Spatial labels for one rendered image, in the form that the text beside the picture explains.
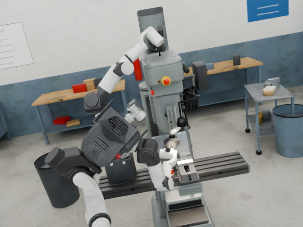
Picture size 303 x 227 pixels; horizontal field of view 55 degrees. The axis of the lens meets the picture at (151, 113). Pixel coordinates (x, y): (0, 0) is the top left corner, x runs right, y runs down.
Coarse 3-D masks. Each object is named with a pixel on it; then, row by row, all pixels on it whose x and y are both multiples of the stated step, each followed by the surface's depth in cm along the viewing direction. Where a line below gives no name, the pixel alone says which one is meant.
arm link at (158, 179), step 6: (150, 168) 177; (156, 168) 176; (162, 168) 180; (150, 174) 179; (156, 174) 177; (162, 174) 179; (156, 180) 179; (162, 180) 179; (168, 180) 184; (156, 186) 181; (162, 186) 180; (168, 186) 182
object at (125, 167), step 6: (126, 156) 230; (132, 156) 234; (114, 162) 229; (120, 162) 228; (126, 162) 228; (132, 162) 231; (108, 168) 231; (114, 168) 231; (120, 168) 230; (126, 168) 230; (132, 168) 230; (108, 174) 233; (114, 174) 233; (120, 174) 232; (126, 174) 232; (132, 174) 232; (108, 180) 235; (114, 180) 234; (120, 180) 234; (126, 180) 234
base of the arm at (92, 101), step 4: (92, 92) 170; (88, 96) 170; (92, 96) 170; (96, 96) 169; (84, 100) 171; (88, 100) 170; (92, 100) 170; (96, 100) 169; (100, 100) 171; (84, 104) 171; (88, 104) 170; (92, 104) 169; (96, 104) 170; (100, 104) 170; (104, 104) 183; (88, 108) 170; (92, 108) 170; (96, 108) 170; (100, 108) 170; (88, 112) 172; (92, 112) 174; (96, 112) 175
